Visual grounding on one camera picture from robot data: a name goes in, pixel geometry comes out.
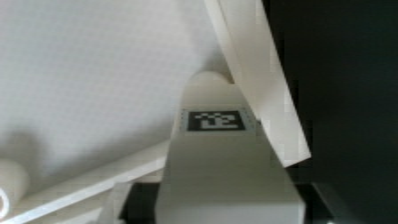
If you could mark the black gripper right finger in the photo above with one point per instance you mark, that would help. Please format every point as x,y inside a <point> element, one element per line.
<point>329,209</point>

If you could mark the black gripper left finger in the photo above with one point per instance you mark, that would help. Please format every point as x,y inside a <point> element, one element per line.
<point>114,204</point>

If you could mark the white leg with tag middle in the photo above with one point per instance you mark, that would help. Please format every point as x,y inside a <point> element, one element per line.
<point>226,186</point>

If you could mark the white desk top tray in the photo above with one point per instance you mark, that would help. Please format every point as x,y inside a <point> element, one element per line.
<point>98,57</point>

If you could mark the white desk leg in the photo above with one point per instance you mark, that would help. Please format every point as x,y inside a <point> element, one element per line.
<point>14,183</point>

